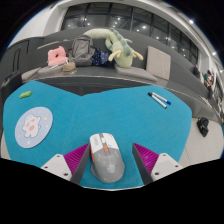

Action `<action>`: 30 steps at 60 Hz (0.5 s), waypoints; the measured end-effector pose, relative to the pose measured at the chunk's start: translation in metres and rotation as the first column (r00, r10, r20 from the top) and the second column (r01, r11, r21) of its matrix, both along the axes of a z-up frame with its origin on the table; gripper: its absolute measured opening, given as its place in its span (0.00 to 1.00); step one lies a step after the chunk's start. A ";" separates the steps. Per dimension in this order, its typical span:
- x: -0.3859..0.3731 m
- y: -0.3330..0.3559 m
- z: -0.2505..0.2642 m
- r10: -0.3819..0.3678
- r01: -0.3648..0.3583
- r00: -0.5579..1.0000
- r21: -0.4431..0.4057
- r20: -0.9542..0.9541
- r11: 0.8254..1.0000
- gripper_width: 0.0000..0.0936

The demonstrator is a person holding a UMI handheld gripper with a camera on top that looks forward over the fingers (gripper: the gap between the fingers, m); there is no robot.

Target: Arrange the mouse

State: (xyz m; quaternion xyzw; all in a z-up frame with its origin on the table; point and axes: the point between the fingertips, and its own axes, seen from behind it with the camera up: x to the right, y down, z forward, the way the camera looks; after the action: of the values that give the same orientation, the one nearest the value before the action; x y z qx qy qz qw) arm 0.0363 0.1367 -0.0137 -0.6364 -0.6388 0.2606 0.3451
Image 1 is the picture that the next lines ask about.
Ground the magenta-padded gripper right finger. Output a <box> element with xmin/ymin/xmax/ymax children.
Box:
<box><xmin>131</xmin><ymin>142</ymin><xmax>184</xmax><ymax>186</ymax></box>

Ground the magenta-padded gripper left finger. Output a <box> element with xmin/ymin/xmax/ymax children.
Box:
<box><xmin>40</xmin><ymin>143</ymin><xmax>92</xmax><ymax>186</ymax></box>

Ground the grey and white computer mouse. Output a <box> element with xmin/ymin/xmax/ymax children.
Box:
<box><xmin>89</xmin><ymin>132</ymin><xmax>126</xmax><ymax>184</ymax></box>

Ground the round light blue mouse pad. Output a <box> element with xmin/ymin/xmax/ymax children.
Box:
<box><xmin>14</xmin><ymin>106</ymin><xmax>54</xmax><ymax>149</ymax></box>

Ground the black bag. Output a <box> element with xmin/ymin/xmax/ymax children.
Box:
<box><xmin>196</xmin><ymin>116</ymin><xmax>210</xmax><ymax>138</ymax></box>

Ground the black-capped white marker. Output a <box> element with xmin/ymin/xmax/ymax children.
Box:
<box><xmin>147</xmin><ymin>92</ymin><xmax>168</xmax><ymax>110</ymax></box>

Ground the blue-capped white marker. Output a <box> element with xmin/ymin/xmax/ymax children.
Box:
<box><xmin>151</xmin><ymin>91</ymin><xmax>172</xmax><ymax>106</ymax></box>

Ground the green eraser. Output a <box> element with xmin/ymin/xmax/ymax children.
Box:
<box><xmin>18</xmin><ymin>90</ymin><xmax>33</xmax><ymax>100</ymax></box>

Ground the person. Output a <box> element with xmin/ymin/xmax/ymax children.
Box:
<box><xmin>192</xmin><ymin>63</ymin><xmax>202</xmax><ymax>80</ymax></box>
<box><xmin>201</xmin><ymin>69</ymin><xmax>214</xmax><ymax>99</ymax></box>

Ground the black suitcase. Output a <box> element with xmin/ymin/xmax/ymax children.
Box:
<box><xmin>0</xmin><ymin>70</ymin><xmax>23</xmax><ymax>104</ymax></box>

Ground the flat grey seat cushion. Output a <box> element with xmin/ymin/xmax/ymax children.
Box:
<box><xmin>37</xmin><ymin>64</ymin><xmax>66</xmax><ymax>76</ymax></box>
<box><xmin>20</xmin><ymin>67</ymin><xmax>43</xmax><ymax>83</ymax></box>
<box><xmin>114</xmin><ymin>63</ymin><xmax>158</xmax><ymax>83</ymax></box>

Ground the small tan pouch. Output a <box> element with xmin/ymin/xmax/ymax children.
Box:
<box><xmin>62</xmin><ymin>61</ymin><xmax>77</xmax><ymax>73</ymax></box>

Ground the upright beige cushion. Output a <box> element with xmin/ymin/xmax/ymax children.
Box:
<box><xmin>145</xmin><ymin>45</ymin><xmax>172</xmax><ymax>81</ymax></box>

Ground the pink plush cushion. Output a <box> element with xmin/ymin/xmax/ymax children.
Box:
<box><xmin>46</xmin><ymin>45</ymin><xmax>69</xmax><ymax>67</ymax></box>

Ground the dark blue patterned bag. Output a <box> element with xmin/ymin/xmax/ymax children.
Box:
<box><xmin>90</xmin><ymin>49</ymin><xmax>111</xmax><ymax>66</ymax></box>

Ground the grey backpack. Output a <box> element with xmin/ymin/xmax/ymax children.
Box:
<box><xmin>68</xmin><ymin>34</ymin><xmax>97</xmax><ymax>67</ymax></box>

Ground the green dragon plush toy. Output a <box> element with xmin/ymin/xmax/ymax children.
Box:
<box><xmin>83</xmin><ymin>27</ymin><xmax>145</xmax><ymax>69</ymax></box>

